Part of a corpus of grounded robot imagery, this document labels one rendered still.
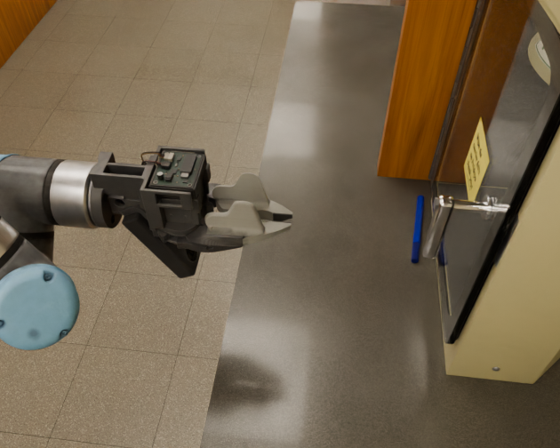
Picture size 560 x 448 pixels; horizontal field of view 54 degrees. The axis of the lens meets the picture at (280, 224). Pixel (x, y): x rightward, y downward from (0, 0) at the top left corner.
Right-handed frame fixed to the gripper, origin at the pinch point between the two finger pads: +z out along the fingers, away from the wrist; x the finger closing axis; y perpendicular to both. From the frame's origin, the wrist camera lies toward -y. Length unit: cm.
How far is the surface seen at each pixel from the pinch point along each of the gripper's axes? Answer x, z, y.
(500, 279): -5.5, 23.1, 0.7
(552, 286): -5.5, 28.4, 0.3
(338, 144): 39.4, 6.3, -20.5
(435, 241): -1.0, 17.0, 0.5
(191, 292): 66, -40, -114
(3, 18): 213, -172, -95
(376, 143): 40.6, 13.4, -20.5
